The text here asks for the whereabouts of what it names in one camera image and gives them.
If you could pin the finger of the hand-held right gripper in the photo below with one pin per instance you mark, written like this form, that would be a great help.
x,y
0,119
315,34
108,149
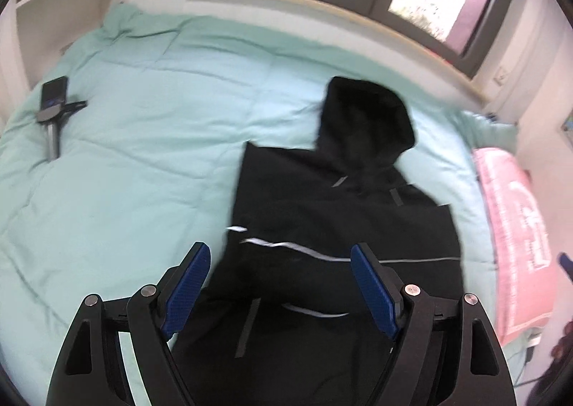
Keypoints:
x,y
566,266

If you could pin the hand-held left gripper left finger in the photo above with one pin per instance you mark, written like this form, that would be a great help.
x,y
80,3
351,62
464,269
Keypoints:
x,y
186,287

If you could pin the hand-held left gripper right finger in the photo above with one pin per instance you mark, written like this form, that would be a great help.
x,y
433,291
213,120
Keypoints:
x,y
374,289

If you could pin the black hoodie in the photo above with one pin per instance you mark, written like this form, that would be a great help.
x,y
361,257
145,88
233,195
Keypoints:
x,y
313,209

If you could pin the pink patterned pillow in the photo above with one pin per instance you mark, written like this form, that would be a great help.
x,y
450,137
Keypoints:
x,y
515,231

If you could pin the world map poster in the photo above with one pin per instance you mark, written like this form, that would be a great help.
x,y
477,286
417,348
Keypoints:
x,y
568,124

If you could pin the green pillow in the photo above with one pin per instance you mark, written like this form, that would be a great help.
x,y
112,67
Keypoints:
x,y
490,132

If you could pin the green quilt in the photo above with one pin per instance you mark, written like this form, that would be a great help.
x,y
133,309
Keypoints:
x,y
156,119

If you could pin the black phone on stick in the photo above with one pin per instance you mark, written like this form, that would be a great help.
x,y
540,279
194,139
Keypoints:
x,y
53,97

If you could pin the wooden window sill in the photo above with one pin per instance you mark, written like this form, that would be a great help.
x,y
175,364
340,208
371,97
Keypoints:
x,y
335,12

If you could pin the white wall switch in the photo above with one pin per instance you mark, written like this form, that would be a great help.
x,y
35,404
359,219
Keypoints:
x,y
501,76

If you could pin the white wall shelf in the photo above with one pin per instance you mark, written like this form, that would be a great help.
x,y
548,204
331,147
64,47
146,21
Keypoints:
x,y
67,3

